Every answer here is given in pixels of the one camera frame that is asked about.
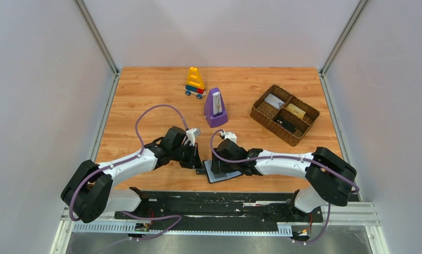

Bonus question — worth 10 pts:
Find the black credit card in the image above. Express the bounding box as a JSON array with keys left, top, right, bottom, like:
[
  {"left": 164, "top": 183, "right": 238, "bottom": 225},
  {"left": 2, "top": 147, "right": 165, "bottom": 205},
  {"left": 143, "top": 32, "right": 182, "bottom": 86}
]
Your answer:
[{"left": 275, "top": 116, "right": 297, "bottom": 133}]

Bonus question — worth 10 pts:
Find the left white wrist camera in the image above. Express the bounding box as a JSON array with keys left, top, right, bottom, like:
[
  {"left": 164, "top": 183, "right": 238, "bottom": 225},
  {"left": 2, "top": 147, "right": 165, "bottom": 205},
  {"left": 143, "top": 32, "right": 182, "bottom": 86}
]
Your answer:
[{"left": 185, "top": 128, "right": 201, "bottom": 146}]

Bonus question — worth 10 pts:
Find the yellow credit card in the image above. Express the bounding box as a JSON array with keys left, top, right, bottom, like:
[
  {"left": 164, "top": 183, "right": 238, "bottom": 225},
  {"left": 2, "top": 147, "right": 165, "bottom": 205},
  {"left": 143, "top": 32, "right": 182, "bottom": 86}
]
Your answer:
[{"left": 285, "top": 103, "right": 306, "bottom": 120}]

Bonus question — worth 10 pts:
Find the brown woven basket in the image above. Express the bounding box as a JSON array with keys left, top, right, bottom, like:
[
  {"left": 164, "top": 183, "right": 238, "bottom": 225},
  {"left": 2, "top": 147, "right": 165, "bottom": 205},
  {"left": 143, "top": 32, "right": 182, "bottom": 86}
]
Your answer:
[{"left": 250, "top": 84, "right": 320, "bottom": 147}]

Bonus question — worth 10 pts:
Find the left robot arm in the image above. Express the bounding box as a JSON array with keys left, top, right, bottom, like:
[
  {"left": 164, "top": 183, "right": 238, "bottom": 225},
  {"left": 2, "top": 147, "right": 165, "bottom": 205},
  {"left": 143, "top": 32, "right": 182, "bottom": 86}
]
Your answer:
[{"left": 60, "top": 126, "right": 202, "bottom": 223}]

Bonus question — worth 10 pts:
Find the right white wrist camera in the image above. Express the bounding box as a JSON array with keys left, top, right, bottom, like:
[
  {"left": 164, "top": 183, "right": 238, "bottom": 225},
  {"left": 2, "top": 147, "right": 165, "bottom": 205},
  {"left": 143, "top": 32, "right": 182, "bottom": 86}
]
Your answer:
[{"left": 219, "top": 131, "right": 237, "bottom": 143}]

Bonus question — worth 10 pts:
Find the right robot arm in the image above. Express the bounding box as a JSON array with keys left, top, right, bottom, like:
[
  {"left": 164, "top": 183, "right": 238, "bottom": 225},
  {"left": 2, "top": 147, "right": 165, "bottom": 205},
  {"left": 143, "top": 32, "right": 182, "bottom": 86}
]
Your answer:
[{"left": 203, "top": 139, "right": 357, "bottom": 213}]

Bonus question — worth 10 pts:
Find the black card holder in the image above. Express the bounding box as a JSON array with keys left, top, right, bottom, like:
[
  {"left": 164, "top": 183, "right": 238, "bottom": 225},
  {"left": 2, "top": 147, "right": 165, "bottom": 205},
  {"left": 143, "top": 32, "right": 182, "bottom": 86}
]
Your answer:
[{"left": 195, "top": 160, "right": 242, "bottom": 184}]

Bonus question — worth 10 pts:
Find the colourful toy block car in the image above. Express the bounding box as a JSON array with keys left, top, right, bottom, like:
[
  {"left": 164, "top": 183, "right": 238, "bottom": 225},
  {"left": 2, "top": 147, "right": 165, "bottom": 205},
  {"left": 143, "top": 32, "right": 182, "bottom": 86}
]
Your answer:
[{"left": 185, "top": 67, "right": 206, "bottom": 99}]

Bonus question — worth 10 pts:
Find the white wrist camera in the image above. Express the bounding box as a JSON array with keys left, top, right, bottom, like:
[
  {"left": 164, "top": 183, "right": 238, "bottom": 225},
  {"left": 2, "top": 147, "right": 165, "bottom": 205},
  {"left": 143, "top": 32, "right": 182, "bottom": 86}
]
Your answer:
[
  {"left": 185, "top": 128, "right": 201, "bottom": 146},
  {"left": 219, "top": 131, "right": 237, "bottom": 143}
]

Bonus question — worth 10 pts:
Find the white card in basket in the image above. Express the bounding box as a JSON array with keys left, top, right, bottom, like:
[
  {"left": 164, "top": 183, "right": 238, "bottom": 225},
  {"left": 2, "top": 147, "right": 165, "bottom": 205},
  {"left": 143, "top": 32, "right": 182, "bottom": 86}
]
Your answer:
[{"left": 264, "top": 93, "right": 285, "bottom": 109}]

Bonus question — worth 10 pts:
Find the purple metronome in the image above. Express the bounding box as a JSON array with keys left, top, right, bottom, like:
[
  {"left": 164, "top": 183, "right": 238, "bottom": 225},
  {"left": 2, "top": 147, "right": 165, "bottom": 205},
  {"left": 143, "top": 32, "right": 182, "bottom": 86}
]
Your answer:
[{"left": 204, "top": 87, "right": 228, "bottom": 128}]

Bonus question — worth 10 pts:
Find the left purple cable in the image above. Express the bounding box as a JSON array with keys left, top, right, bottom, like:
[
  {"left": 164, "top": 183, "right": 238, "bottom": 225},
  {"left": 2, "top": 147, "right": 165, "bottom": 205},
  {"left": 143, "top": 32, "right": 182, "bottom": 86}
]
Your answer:
[{"left": 68, "top": 104, "right": 190, "bottom": 222}]

